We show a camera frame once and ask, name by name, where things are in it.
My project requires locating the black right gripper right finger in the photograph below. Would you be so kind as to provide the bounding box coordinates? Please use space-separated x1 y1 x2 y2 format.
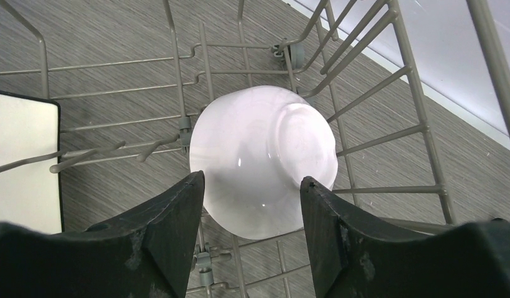
300 176 510 297

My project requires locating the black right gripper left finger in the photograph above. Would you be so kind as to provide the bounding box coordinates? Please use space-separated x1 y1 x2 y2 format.
0 171 205 297

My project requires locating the white bowl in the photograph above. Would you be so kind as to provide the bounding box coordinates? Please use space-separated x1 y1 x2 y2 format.
189 85 339 240

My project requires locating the grey wire dish rack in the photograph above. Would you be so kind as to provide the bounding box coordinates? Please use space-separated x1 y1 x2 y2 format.
0 1 510 297

